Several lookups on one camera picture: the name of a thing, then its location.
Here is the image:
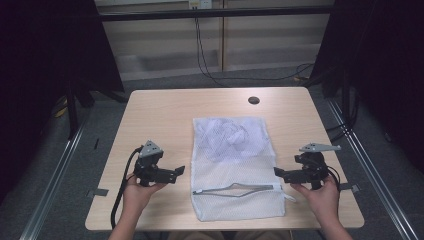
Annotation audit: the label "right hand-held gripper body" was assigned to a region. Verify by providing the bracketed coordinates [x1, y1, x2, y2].
[287, 142, 342, 191]

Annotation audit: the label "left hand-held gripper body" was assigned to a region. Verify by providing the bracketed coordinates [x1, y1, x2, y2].
[133, 139, 168, 188]

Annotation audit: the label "white mesh laundry bag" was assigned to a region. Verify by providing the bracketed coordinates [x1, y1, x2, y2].
[190, 116, 288, 223]

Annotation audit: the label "person's left hand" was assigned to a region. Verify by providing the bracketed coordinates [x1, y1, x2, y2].
[122, 173, 168, 218]

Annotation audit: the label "person's right hand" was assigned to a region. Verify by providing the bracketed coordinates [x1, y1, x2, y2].
[289, 174, 342, 230]

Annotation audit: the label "grey tape piece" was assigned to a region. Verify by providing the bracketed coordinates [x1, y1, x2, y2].
[87, 188, 110, 198]
[339, 182, 361, 194]

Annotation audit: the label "white crumpled cloth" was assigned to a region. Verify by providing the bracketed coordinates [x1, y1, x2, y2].
[199, 118, 268, 159]

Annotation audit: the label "black stand pole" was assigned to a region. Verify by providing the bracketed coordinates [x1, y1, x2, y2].
[65, 81, 80, 140]

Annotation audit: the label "black curtain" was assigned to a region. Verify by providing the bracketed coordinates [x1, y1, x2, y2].
[0, 0, 125, 204]
[309, 0, 424, 173]

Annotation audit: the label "black horizontal bar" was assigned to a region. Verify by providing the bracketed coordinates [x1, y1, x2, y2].
[99, 5, 335, 23]

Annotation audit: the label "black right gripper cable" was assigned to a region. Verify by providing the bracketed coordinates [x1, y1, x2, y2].
[326, 165, 342, 192]

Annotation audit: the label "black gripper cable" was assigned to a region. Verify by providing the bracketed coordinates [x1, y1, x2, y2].
[110, 146, 144, 230]
[326, 165, 342, 192]

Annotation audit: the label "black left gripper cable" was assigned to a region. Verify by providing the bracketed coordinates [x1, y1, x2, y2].
[110, 146, 144, 230]

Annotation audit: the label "black floor cables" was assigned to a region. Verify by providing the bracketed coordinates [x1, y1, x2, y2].
[325, 89, 361, 143]

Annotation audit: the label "metal floor rail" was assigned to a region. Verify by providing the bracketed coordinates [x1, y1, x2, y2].
[19, 111, 89, 240]
[326, 99, 419, 240]

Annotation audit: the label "black hanging wall cables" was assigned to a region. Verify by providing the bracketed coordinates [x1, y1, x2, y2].
[194, 16, 316, 88]

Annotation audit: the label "white wall outlet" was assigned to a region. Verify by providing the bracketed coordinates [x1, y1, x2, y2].
[188, 0, 214, 10]

